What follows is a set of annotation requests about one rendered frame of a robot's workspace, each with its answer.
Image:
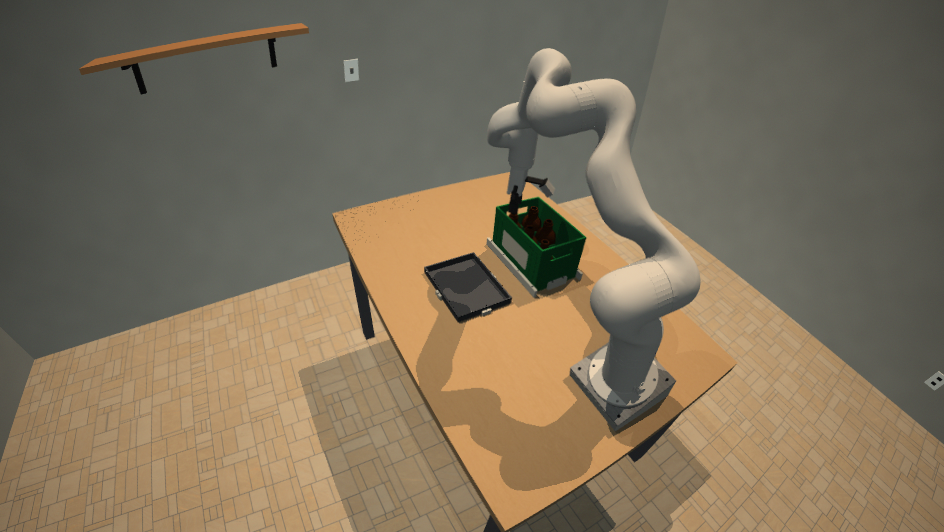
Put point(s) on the green crate with dividers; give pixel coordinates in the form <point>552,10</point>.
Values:
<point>533,262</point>

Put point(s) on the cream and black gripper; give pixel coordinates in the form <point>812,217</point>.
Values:
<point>516,181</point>

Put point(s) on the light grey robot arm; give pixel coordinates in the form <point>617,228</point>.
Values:
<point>634,297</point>

